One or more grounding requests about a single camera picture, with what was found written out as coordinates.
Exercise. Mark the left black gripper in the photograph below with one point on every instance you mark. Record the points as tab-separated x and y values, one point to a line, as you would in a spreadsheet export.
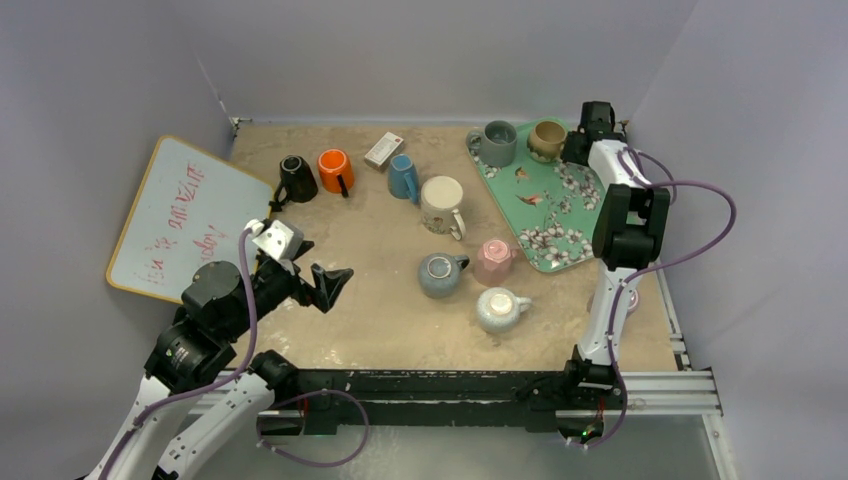
326	284

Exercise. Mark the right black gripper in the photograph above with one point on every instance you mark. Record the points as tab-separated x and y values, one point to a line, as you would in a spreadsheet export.
577	148

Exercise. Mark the tan brown round mug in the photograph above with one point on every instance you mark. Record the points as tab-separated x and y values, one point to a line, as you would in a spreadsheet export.
546	141

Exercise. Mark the grey mug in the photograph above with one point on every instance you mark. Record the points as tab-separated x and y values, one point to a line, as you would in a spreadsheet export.
494	144

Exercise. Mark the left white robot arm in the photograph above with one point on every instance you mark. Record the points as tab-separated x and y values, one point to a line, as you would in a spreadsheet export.
204	376

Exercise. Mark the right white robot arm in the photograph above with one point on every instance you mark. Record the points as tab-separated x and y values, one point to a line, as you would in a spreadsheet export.
627	238

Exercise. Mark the orange mug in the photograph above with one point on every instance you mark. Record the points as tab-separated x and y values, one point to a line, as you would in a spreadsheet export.
336	172

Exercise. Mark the blue mug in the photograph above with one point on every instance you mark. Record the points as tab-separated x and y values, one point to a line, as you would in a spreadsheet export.
403	179

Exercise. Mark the blue-grey round mug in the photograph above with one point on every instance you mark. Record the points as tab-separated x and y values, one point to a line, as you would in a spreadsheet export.
439	274

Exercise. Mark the cream white mug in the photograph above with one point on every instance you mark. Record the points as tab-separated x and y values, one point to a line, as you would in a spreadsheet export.
441	198

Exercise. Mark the pink faceted mug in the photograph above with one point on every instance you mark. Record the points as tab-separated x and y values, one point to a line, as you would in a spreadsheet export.
494	262

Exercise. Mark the pale speckled mug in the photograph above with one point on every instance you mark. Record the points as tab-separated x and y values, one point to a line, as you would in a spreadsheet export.
499	310

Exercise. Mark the green floral tray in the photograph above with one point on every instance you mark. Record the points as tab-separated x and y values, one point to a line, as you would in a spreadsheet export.
551	208

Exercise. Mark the white red small box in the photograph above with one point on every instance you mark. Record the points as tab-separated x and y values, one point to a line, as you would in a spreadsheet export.
379	155

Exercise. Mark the whiteboard with red writing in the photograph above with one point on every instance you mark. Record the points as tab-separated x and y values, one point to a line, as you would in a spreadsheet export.
189	210

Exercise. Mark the mauve mug with black handle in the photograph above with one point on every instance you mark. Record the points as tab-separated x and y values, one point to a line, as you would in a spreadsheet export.
632	306

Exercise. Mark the black base frame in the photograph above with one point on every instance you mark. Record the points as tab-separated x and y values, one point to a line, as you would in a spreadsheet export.
319	401

